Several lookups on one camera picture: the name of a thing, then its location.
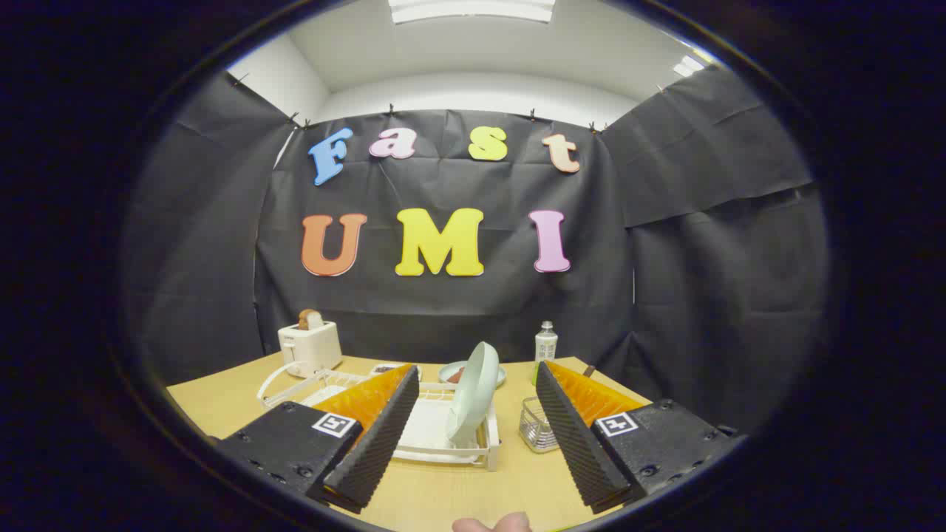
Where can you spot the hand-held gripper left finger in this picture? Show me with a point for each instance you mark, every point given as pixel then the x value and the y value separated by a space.
pixel 377 451

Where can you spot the small pale green dish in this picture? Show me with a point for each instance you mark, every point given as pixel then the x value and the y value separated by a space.
pixel 446 372

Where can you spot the white toaster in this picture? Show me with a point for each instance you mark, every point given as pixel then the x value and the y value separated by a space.
pixel 314 346

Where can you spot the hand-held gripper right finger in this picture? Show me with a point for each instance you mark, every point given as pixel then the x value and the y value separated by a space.
pixel 576 443

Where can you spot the small ceiling light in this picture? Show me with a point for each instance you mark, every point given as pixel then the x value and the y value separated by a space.
pixel 687 66

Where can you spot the brown meat patty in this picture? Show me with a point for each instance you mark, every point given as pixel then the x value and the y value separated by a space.
pixel 456 374

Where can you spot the green tea bottle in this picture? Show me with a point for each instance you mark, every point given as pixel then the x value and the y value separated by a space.
pixel 545 347

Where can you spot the brown bread slice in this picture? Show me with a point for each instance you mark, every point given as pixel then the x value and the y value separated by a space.
pixel 310 319

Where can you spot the long ceiling light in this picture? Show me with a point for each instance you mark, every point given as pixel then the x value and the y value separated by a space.
pixel 473 9

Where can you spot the pale green plate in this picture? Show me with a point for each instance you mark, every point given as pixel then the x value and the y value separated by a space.
pixel 473 391

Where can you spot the white divided bean tray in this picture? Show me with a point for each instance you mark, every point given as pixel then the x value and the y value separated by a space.
pixel 383 368

